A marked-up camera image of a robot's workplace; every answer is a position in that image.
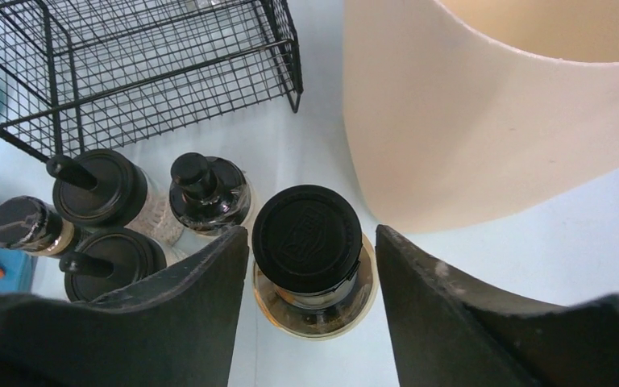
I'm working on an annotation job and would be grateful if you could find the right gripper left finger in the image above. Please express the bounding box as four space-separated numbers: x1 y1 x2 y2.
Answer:
0 227 249 386

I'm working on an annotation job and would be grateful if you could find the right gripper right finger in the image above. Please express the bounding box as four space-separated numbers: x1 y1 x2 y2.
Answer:
376 225 619 386

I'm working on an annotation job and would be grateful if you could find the white-bead shaker jar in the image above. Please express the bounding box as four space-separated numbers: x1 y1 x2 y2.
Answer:
59 227 187 302
46 149 185 245

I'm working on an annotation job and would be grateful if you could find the white powder dispenser bottle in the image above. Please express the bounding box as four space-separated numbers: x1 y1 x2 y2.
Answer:
168 152 258 239

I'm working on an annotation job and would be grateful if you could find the brown sauce bottle black cap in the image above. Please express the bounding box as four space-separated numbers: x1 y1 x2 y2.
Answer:
251 185 379 341

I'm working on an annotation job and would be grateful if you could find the small spice jar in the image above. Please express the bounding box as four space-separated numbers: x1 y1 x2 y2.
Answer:
0 196 88 258

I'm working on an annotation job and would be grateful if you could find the beige waste bin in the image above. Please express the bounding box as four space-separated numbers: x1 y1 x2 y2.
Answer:
343 1 619 232

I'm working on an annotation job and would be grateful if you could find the black wire rack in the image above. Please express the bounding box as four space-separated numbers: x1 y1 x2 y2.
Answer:
0 1 304 162

